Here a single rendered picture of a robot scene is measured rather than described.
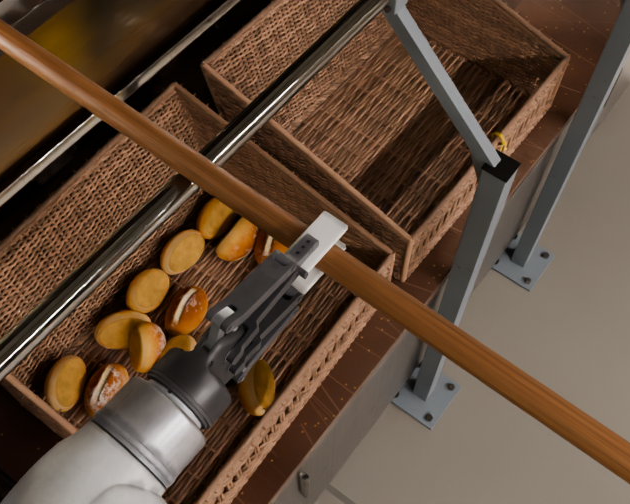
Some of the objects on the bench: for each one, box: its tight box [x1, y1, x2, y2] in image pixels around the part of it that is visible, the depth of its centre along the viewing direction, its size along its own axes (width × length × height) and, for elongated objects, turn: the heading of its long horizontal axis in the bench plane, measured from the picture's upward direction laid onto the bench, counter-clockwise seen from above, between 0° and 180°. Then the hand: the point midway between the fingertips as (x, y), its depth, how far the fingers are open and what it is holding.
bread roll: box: [216, 216, 258, 261], centre depth 146 cm, size 6×10×7 cm, turn 147°
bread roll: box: [125, 268, 170, 313], centre depth 141 cm, size 10×7×6 cm
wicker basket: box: [0, 82, 396, 504], centre depth 129 cm, size 49×56×28 cm
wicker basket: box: [200, 0, 571, 282], centre depth 152 cm, size 49×56×28 cm
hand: (314, 252), depth 78 cm, fingers closed on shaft, 3 cm apart
